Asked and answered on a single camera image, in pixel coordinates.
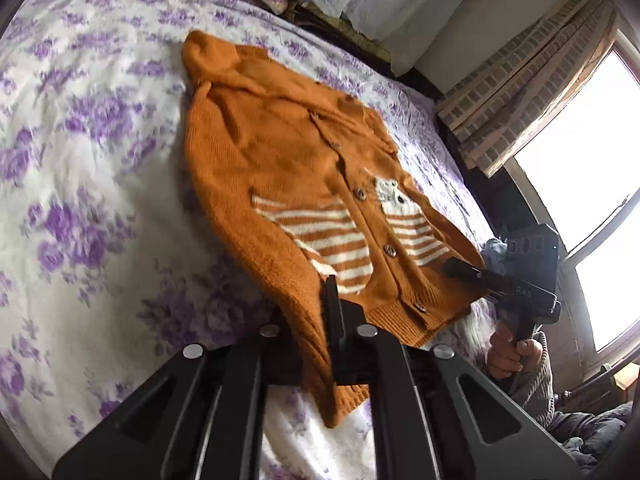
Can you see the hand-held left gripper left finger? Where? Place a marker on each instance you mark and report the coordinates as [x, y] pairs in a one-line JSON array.
[[240, 375]]

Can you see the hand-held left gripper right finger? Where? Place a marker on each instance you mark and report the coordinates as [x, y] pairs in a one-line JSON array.
[[350, 340]]

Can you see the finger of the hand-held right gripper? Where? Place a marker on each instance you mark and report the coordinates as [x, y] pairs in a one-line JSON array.
[[470, 275]]

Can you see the orange knit cardigan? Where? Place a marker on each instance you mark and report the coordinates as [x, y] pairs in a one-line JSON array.
[[260, 125]]

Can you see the person's right forearm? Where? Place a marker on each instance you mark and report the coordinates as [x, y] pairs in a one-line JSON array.
[[535, 395]]

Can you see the person's right hand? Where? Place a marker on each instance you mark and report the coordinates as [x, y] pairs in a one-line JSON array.
[[502, 357]]

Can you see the blue grey cloth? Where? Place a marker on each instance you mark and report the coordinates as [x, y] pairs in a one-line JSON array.
[[495, 252]]

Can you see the dark wooden furniture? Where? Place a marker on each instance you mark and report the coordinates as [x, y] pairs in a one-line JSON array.
[[595, 382]]

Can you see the person's grey quilted clothing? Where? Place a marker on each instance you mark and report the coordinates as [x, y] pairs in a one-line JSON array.
[[595, 435]]

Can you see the brick pattern curtain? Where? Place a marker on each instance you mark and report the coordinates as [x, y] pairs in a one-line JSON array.
[[525, 90]]

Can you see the purple floral bed sheet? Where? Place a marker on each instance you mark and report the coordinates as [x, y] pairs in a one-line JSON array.
[[75, 160]]

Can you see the pink white cloth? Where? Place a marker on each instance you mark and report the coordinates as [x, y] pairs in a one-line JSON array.
[[270, 5]]

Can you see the window with dark frame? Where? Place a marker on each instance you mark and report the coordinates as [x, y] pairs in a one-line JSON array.
[[590, 160]]

